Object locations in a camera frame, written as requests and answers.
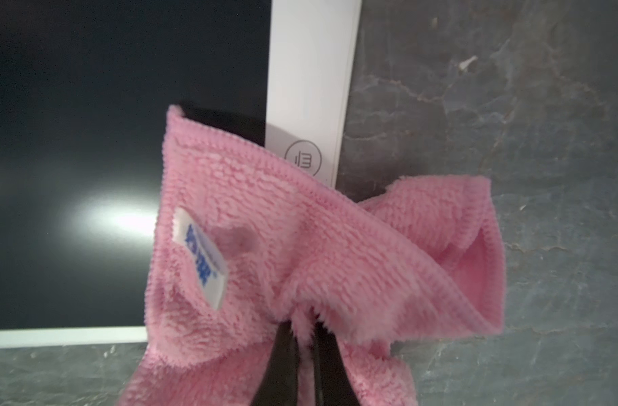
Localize pink cleaning cloth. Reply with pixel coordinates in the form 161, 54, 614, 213
119, 105, 506, 405

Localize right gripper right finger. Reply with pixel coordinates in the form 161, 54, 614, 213
312, 321, 361, 406

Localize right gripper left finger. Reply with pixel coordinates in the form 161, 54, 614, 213
251, 321, 300, 406

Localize white drawing tablet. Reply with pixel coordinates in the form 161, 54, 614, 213
0, 1, 362, 348

